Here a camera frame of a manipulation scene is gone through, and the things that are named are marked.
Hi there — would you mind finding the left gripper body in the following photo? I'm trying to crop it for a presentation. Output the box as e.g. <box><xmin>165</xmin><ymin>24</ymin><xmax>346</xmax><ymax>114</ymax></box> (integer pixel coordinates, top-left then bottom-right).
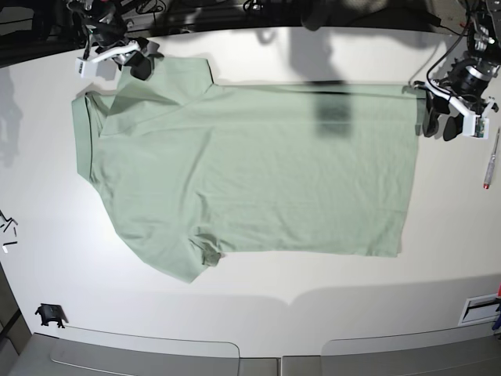
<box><xmin>413</xmin><ymin>56</ymin><xmax>499</xmax><ymax>116</ymax></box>

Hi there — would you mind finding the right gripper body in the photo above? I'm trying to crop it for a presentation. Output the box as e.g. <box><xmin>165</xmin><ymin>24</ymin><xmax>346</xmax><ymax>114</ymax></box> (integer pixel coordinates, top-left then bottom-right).
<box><xmin>88</xmin><ymin>23</ymin><xmax>141</xmax><ymax>64</ymax></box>

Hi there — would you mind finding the light green T-shirt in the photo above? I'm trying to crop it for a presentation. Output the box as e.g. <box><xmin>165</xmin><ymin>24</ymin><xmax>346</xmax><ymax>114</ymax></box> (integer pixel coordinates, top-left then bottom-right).
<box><xmin>71</xmin><ymin>57</ymin><xmax>426</xmax><ymax>283</ymax></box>

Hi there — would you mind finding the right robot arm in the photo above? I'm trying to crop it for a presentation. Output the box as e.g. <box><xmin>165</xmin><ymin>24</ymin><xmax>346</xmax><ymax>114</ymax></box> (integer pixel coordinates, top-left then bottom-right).
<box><xmin>67</xmin><ymin>1</ymin><xmax>158</xmax><ymax>81</ymax></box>

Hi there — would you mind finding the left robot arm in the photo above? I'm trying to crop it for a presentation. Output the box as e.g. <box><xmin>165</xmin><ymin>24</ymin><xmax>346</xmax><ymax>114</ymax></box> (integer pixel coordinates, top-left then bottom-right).
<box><xmin>413</xmin><ymin>1</ymin><xmax>500</xmax><ymax>141</ymax></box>

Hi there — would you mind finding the grey chair right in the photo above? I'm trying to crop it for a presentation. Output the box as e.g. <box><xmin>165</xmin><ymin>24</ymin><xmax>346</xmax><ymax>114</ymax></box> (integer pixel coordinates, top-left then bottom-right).
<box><xmin>280</xmin><ymin>324</ymin><xmax>500</xmax><ymax>375</ymax></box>

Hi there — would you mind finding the grey chair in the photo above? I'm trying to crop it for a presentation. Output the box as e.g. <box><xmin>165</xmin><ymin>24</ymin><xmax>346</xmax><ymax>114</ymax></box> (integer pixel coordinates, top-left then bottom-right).
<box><xmin>49</xmin><ymin>339</ymin><xmax>279</xmax><ymax>376</ymax></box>
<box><xmin>280</xmin><ymin>324</ymin><xmax>500</xmax><ymax>375</ymax></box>

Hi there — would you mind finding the small black white stick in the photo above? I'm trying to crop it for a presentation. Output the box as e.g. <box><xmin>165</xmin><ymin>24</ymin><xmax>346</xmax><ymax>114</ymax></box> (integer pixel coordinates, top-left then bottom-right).
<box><xmin>2</xmin><ymin>241</ymin><xmax>18</xmax><ymax>254</ymax></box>

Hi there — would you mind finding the black table clamp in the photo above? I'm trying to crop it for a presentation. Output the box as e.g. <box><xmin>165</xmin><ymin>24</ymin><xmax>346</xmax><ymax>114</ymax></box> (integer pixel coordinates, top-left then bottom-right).
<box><xmin>34</xmin><ymin>303</ymin><xmax>69</xmax><ymax>328</ymax></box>

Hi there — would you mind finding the grey chair left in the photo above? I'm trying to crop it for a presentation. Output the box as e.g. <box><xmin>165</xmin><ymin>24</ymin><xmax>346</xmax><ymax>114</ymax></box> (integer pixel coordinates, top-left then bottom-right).
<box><xmin>49</xmin><ymin>339</ymin><xmax>279</xmax><ymax>376</ymax></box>

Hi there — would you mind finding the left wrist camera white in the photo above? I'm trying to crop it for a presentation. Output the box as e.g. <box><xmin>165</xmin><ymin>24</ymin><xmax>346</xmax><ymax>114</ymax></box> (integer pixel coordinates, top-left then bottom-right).
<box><xmin>460</xmin><ymin>97</ymin><xmax>497</xmax><ymax>139</ymax></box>

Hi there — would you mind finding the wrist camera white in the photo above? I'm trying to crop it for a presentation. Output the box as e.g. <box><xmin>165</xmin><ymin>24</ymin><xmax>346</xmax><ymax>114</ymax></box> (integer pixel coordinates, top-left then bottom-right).
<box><xmin>75</xmin><ymin>58</ymin><xmax>99</xmax><ymax>78</ymax></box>
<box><xmin>460</xmin><ymin>97</ymin><xmax>497</xmax><ymax>139</ymax></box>

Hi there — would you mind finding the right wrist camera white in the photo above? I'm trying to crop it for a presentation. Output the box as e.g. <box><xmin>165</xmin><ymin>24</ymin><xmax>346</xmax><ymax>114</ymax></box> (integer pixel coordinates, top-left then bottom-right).
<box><xmin>75</xmin><ymin>58</ymin><xmax>99</xmax><ymax>78</ymax></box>

